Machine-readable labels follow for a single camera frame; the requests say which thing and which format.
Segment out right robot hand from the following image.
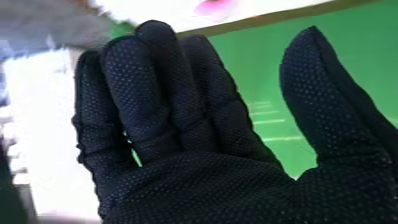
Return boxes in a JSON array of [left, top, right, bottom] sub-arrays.
[[70, 19, 398, 224]]

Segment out pink flower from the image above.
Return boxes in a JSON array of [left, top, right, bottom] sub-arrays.
[[193, 0, 234, 17]]

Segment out white sheet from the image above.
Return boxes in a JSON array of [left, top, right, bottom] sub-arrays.
[[0, 0, 335, 221]]

